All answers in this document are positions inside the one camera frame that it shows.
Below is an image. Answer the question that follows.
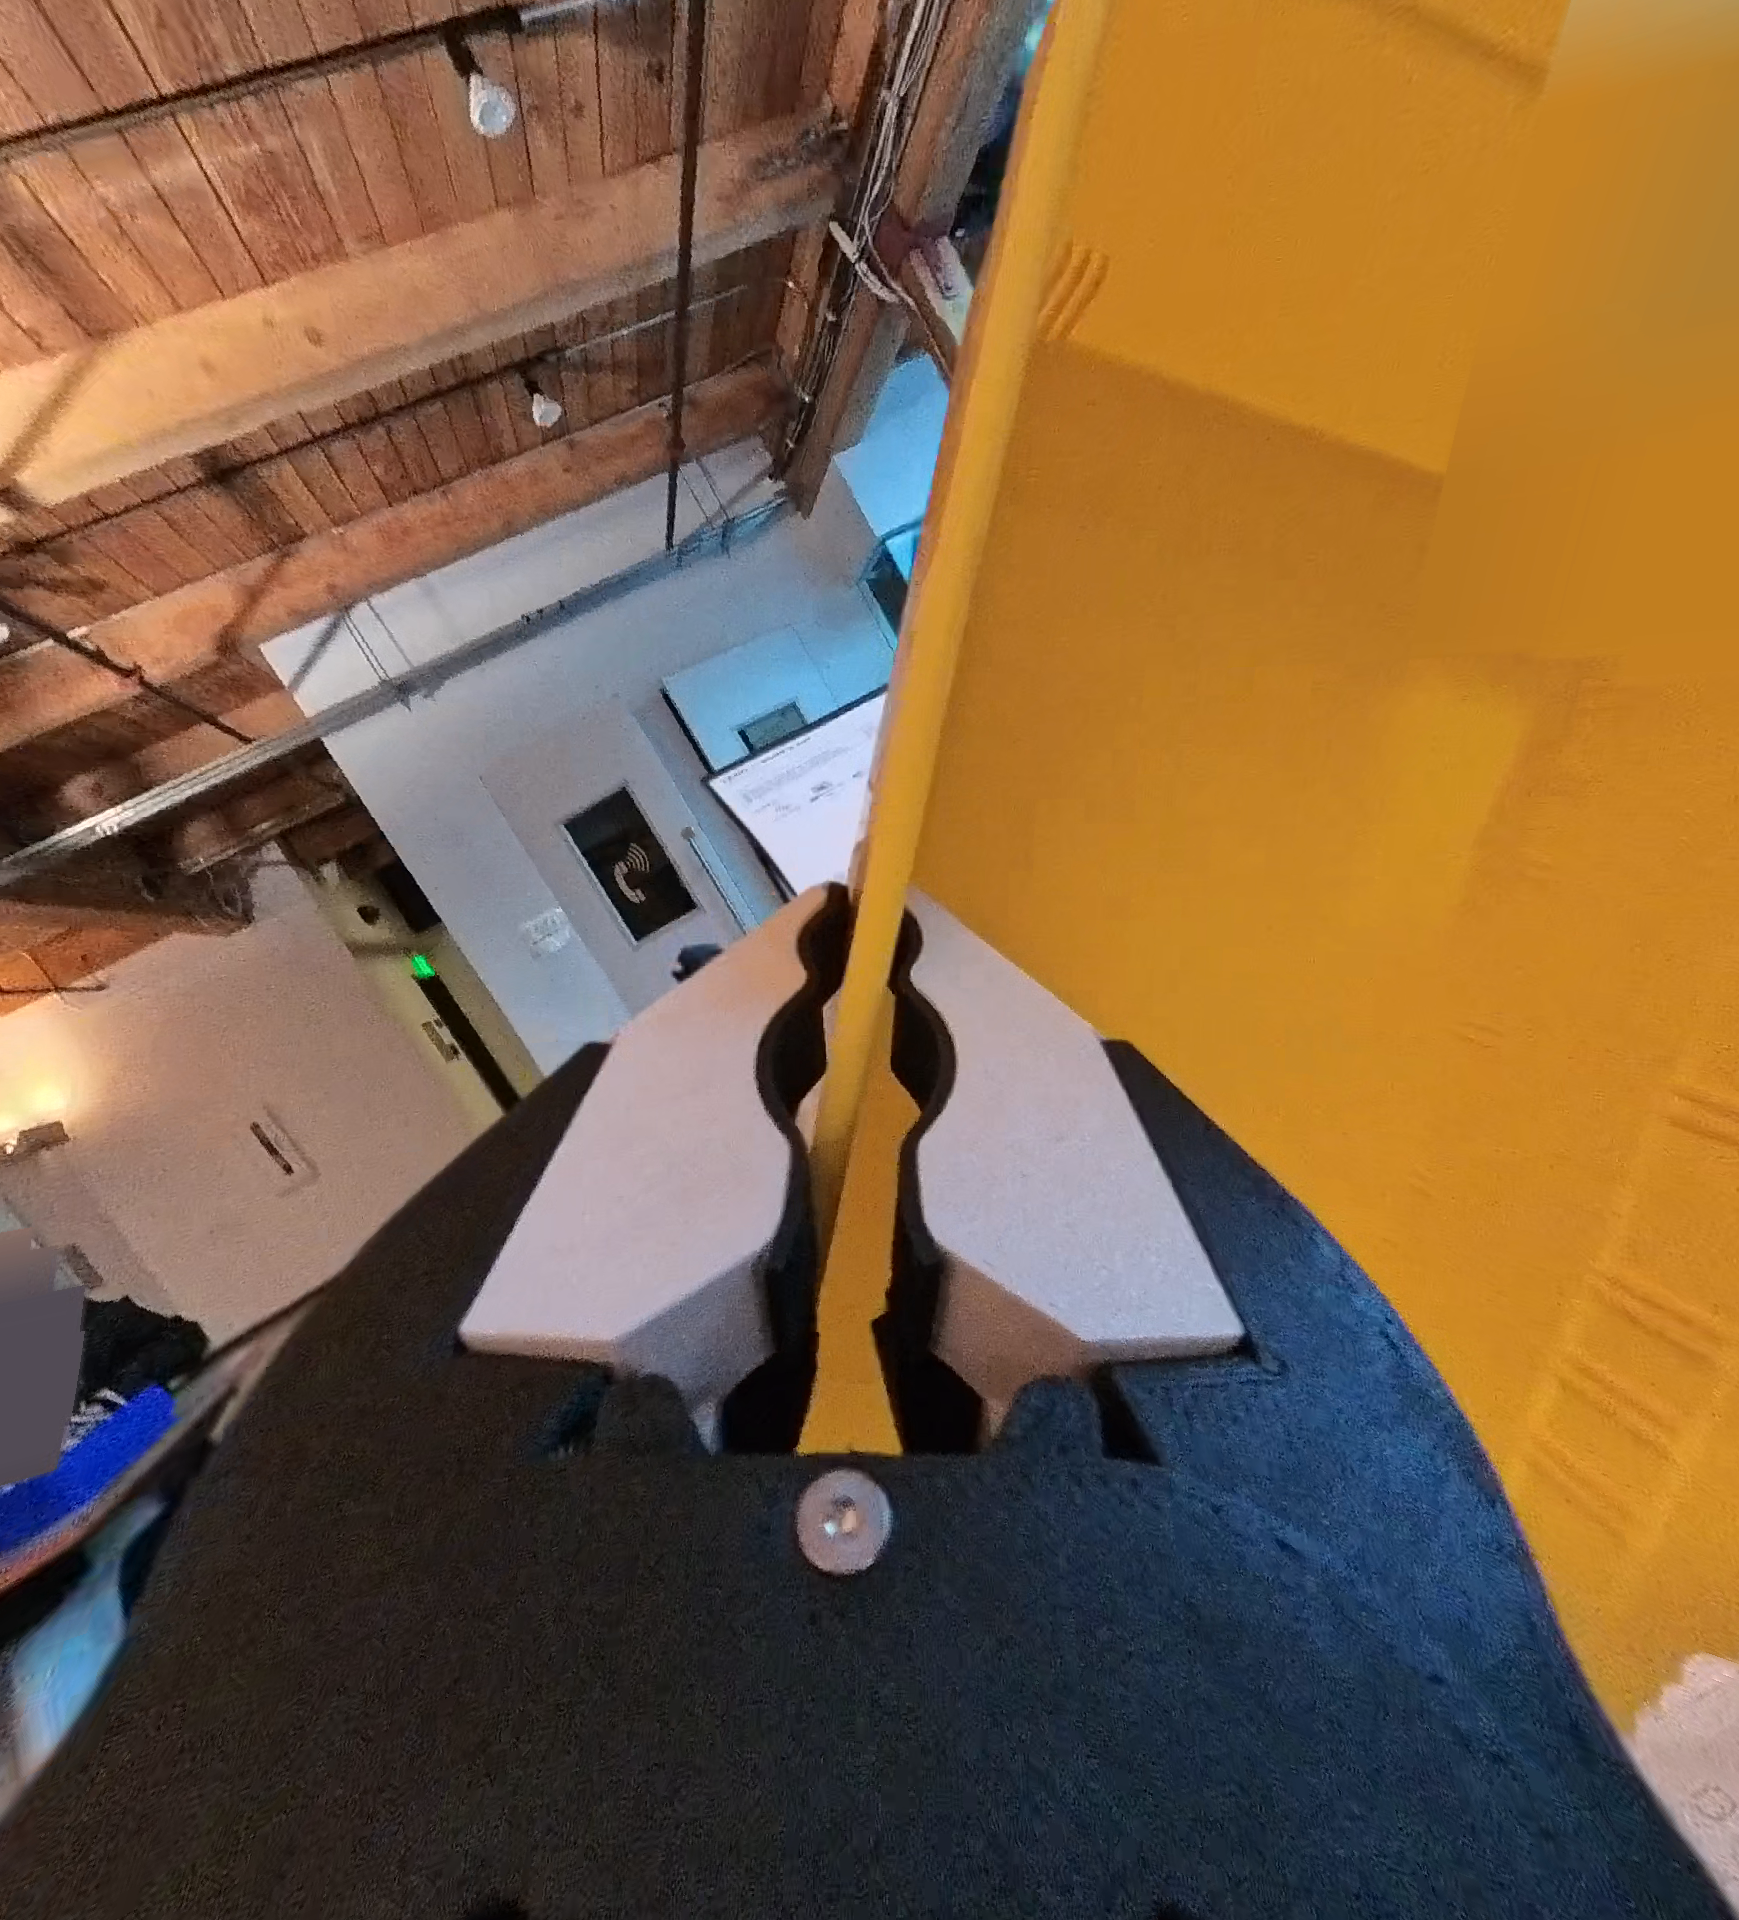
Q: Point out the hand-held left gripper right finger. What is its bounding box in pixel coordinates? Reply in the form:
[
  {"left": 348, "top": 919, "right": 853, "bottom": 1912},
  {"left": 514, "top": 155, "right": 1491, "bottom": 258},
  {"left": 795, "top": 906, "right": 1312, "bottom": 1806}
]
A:
[{"left": 838, "top": 887, "right": 1246, "bottom": 1454}]

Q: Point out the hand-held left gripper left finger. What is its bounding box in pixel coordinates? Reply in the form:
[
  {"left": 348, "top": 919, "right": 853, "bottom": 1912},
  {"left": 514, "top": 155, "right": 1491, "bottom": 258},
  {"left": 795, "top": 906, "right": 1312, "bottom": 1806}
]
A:
[{"left": 457, "top": 881, "right": 857, "bottom": 1456}]

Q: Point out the yellow plastic bin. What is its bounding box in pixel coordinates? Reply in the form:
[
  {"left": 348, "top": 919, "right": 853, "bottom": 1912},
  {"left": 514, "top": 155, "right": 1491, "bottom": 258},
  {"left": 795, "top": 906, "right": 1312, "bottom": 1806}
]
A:
[{"left": 794, "top": 0, "right": 1739, "bottom": 1727}]

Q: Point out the black phone sign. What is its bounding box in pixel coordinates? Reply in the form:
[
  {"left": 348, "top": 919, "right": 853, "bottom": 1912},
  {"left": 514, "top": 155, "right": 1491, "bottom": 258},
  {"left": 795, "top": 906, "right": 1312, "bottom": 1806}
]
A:
[{"left": 561, "top": 788, "right": 701, "bottom": 944}]

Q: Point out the blue cloth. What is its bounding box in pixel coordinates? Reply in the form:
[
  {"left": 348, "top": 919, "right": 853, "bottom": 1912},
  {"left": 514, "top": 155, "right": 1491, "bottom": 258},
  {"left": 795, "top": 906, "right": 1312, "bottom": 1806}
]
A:
[{"left": 0, "top": 1385, "right": 180, "bottom": 1561}]

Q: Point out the white wall screen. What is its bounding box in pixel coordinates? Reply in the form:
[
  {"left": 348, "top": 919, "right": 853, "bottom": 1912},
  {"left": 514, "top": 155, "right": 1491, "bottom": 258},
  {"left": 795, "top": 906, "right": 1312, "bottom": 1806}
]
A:
[{"left": 702, "top": 692, "right": 890, "bottom": 899}]

